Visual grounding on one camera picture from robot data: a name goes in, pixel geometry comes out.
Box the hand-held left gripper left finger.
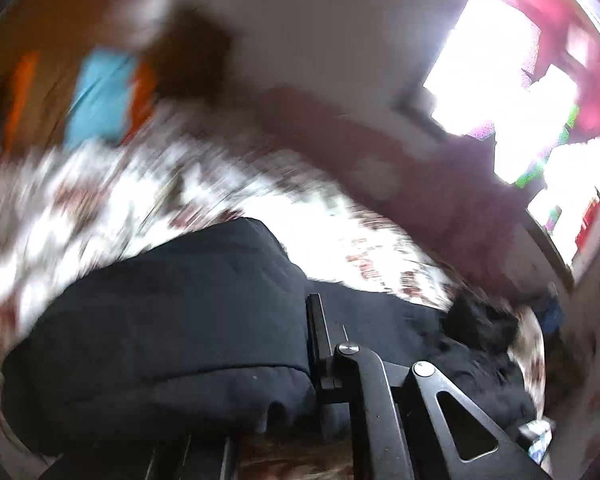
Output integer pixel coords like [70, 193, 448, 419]
[147, 434, 241, 480]

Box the orange cloth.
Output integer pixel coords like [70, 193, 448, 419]
[2, 50, 158, 148]

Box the dark brown blurred object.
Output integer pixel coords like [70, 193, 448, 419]
[152, 7, 233, 98]

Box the brown wooden door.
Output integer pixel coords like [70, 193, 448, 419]
[0, 0, 171, 151]

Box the small white blue object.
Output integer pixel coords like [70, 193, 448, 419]
[519, 419, 553, 467]

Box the dark navy puffer jacket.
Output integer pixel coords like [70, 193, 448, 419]
[0, 217, 541, 461]

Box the bright window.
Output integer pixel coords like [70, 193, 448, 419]
[422, 0, 600, 266]

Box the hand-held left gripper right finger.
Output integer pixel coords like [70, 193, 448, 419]
[306, 293, 553, 480]

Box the light blue cloth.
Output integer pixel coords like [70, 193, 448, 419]
[65, 50, 138, 148]

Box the pink cloth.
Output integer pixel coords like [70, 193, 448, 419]
[480, 0, 600, 141]

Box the white red floral bedspread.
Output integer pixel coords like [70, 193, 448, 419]
[0, 105, 548, 480]

